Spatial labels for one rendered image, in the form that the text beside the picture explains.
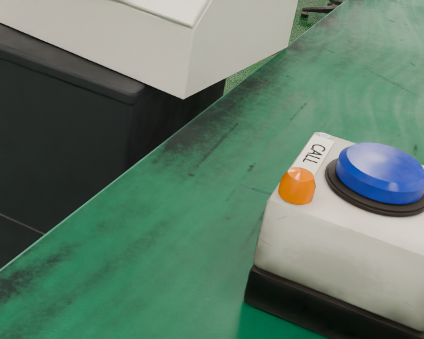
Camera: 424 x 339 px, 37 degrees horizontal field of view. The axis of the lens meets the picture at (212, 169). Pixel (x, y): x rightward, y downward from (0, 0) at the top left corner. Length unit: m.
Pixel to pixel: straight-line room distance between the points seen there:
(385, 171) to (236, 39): 0.27
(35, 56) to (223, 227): 0.25
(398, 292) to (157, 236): 0.13
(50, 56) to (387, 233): 0.34
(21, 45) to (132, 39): 0.10
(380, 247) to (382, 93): 0.32
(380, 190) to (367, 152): 0.03
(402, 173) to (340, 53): 0.37
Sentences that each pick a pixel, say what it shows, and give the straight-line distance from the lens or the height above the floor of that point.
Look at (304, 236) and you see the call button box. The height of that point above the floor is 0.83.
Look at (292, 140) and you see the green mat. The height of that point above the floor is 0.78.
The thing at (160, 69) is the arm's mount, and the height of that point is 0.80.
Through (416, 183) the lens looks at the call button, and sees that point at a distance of 0.28.
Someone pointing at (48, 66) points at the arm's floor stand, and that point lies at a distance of 0.52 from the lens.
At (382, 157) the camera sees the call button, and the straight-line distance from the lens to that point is 0.29.
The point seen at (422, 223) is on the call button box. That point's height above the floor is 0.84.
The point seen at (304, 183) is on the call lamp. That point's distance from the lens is 0.26.
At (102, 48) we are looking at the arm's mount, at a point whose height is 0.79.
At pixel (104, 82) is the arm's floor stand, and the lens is 0.49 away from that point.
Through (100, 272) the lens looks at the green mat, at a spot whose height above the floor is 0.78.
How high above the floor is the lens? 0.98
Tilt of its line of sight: 31 degrees down
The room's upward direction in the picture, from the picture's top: 10 degrees clockwise
